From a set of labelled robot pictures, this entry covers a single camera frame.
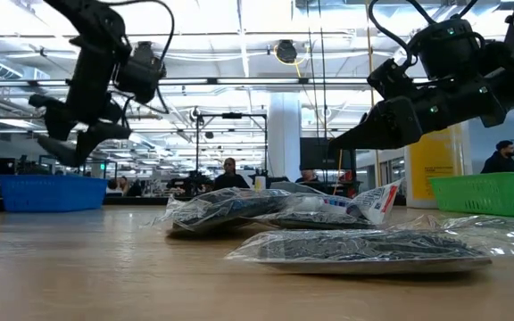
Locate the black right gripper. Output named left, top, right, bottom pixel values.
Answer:
left=327, top=78, right=508, bottom=152

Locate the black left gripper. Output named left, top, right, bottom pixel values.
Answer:
left=28, top=37, right=132, bottom=169

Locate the white toothpaste tube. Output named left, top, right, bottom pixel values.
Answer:
left=278, top=177, right=404, bottom=226

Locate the bagged black hair brush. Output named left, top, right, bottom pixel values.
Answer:
left=250, top=209, right=377, bottom=231
left=224, top=228, right=493, bottom=276
left=152, top=186, right=292, bottom=237

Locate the clear plastic bag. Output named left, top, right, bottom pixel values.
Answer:
left=388, top=213, right=514, bottom=258

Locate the blue plastic basket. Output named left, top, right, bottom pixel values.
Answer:
left=0, top=174, right=109, bottom=213

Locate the large black display screen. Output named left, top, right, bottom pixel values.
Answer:
left=300, top=136, right=357, bottom=171

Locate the person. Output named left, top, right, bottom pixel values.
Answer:
left=114, top=176, right=132, bottom=197
left=295, top=167, right=326, bottom=185
left=214, top=157, right=250, bottom=191
left=480, top=140, right=514, bottom=174

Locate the yellow poster column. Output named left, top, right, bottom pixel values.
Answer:
left=404, top=122, right=473, bottom=210

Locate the white building pillar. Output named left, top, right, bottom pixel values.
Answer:
left=268, top=92, right=303, bottom=179

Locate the green plastic basket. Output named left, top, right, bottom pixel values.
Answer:
left=429, top=172, right=514, bottom=218

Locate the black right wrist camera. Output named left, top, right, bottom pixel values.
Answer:
left=367, top=57, right=419, bottom=100

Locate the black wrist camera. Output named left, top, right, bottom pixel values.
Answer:
left=112, top=55, right=168, bottom=104
left=367, top=57, right=419, bottom=100

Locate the yellow hanging cable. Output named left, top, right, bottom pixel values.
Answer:
left=272, top=43, right=344, bottom=197

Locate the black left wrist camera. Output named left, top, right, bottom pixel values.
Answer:
left=112, top=55, right=168, bottom=104

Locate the black metal frame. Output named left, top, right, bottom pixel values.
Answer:
left=194, top=111, right=269, bottom=197

